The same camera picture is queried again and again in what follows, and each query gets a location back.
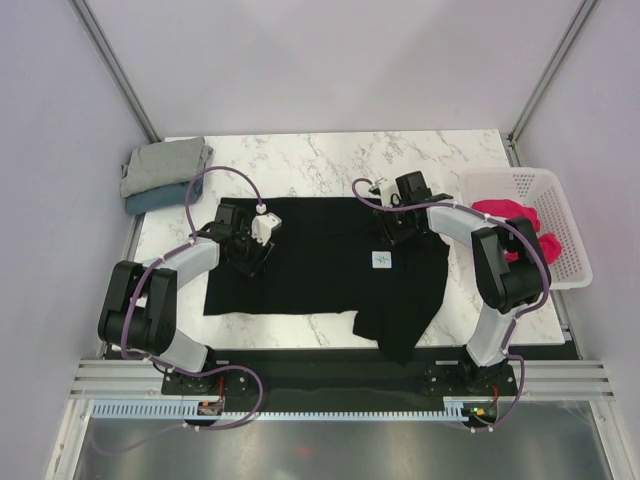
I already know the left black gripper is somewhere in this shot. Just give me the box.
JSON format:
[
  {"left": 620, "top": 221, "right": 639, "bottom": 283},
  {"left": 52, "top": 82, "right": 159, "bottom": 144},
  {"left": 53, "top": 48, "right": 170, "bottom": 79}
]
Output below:
[{"left": 231, "top": 227, "right": 275, "bottom": 279}]

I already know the black t shirt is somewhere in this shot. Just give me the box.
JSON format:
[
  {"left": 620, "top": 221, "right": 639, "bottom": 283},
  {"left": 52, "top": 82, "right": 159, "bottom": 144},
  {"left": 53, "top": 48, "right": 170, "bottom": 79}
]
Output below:
[{"left": 204, "top": 197, "right": 450, "bottom": 365}]

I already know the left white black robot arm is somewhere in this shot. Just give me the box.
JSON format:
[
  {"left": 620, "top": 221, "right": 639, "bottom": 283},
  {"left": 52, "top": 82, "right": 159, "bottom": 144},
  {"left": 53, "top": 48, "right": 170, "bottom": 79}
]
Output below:
[{"left": 97, "top": 204, "right": 282, "bottom": 393}]

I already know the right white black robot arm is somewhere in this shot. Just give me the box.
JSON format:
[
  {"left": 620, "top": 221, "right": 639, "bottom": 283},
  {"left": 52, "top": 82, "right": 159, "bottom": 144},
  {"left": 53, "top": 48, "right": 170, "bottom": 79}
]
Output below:
[{"left": 368, "top": 171, "right": 551, "bottom": 394}]

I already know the folded blue t shirt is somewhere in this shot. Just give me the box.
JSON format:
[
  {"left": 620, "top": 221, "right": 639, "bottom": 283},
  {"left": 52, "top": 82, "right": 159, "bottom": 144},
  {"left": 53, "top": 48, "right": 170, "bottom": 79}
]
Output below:
[{"left": 125, "top": 182, "right": 189, "bottom": 216}]

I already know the pink t shirt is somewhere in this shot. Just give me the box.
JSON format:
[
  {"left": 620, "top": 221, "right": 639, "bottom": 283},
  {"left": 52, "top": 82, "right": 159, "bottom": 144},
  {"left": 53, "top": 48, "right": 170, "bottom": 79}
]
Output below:
[{"left": 471, "top": 199, "right": 562, "bottom": 265}]

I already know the folded grey t shirt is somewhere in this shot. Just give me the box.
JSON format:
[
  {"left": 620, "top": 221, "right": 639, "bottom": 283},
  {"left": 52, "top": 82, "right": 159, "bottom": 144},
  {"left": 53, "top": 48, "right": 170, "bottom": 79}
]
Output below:
[{"left": 120, "top": 137, "right": 213, "bottom": 198}]

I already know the white plastic basket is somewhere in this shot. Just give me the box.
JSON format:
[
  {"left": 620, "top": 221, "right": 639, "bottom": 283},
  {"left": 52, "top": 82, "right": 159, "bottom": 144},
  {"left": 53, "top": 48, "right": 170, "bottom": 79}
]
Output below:
[{"left": 460, "top": 167, "right": 593, "bottom": 290}]

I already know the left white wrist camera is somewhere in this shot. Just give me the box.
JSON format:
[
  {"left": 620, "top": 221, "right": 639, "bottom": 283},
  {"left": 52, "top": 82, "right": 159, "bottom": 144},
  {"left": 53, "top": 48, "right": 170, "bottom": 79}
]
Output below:
[{"left": 251, "top": 212, "right": 282, "bottom": 246}]

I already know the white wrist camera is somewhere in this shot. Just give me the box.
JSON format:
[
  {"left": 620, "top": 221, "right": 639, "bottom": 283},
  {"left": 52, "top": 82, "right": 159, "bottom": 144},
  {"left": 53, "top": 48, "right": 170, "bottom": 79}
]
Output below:
[
  {"left": 369, "top": 178, "right": 398, "bottom": 207},
  {"left": 251, "top": 212, "right": 282, "bottom": 246}
]

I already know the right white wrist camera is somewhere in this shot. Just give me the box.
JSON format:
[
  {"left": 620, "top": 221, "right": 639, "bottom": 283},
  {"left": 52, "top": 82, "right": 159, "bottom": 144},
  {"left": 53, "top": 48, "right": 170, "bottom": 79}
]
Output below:
[{"left": 369, "top": 178, "right": 398, "bottom": 207}]

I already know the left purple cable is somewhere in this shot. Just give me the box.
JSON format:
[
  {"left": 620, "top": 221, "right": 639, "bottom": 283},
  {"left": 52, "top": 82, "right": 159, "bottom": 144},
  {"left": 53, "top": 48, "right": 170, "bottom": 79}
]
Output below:
[{"left": 91, "top": 166, "right": 266, "bottom": 455}]

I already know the purple cable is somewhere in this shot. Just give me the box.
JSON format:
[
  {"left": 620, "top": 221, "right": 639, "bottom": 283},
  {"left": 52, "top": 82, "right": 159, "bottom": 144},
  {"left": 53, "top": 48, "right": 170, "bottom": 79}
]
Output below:
[
  {"left": 351, "top": 178, "right": 553, "bottom": 434},
  {"left": 91, "top": 166, "right": 266, "bottom": 455}
]

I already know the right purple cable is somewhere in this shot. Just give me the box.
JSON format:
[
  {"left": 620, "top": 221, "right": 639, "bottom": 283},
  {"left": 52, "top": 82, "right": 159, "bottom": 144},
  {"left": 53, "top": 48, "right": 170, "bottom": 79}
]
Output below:
[{"left": 351, "top": 178, "right": 553, "bottom": 434}]

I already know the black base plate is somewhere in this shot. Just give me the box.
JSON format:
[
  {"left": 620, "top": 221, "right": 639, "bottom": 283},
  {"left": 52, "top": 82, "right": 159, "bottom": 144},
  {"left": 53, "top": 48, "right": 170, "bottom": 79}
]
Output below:
[{"left": 161, "top": 347, "right": 518, "bottom": 410}]

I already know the right aluminium corner post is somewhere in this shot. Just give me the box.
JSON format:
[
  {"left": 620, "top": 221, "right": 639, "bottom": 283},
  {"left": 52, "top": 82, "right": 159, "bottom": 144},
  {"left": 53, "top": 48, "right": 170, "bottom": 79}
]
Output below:
[{"left": 506, "top": 0, "right": 600, "bottom": 145}]

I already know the aluminium corner post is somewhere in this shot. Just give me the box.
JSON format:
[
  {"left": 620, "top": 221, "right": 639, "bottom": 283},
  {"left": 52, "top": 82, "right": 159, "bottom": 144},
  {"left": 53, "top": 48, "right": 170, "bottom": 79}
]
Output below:
[
  {"left": 68, "top": 0, "right": 163, "bottom": 143},
  {"left": 506, "top": 0, "right": 600, "bottom": 145}
]

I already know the white slotted cable duct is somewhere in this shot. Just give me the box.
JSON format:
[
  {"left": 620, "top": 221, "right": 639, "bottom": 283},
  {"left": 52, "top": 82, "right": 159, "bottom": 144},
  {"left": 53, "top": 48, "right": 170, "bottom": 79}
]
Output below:
[{"left": 91, "top": 398, "right": 467, "bottom": 422}]

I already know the aluminium frame rail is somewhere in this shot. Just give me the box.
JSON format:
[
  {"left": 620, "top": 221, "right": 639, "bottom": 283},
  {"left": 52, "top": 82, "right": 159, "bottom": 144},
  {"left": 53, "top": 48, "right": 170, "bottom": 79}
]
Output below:
[{"left": 69, "top": 360, "right": 614, "bottom": 401}]

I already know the left aluminium corner post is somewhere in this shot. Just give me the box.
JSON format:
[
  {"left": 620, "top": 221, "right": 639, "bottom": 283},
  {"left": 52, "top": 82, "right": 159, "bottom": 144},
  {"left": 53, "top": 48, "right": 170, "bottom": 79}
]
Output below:
[{"left": 68, "top": 0, "right": 163, "bottom": 143}]

